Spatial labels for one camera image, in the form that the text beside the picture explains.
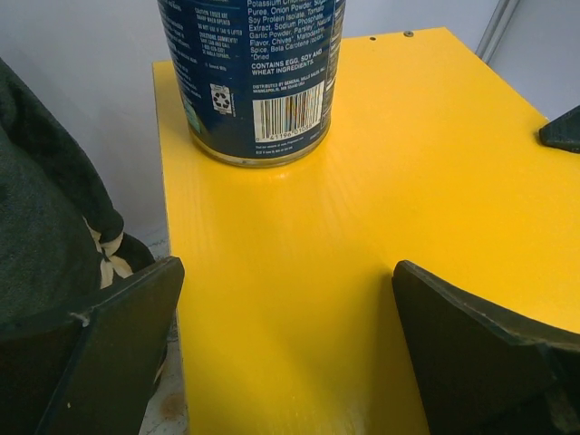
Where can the yellow wooden shelf cabinet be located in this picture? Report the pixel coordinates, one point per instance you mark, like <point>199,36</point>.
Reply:
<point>287,322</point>

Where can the black floral plush blanket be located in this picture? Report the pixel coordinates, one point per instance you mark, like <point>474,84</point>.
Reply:
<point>61,236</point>

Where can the aluminium corner post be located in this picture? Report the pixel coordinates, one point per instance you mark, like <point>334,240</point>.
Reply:
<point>496,28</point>

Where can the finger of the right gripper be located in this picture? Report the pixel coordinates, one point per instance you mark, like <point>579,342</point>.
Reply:
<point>562,133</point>

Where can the floral patterned table mat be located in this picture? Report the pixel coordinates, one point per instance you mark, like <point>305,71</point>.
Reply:
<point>167,411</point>

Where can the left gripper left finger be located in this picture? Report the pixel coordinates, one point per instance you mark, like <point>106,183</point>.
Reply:
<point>88,366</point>

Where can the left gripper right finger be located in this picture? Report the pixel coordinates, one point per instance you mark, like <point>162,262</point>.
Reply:
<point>481,368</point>

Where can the blue soup can top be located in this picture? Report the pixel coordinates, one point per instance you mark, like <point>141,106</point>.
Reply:
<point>256,77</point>

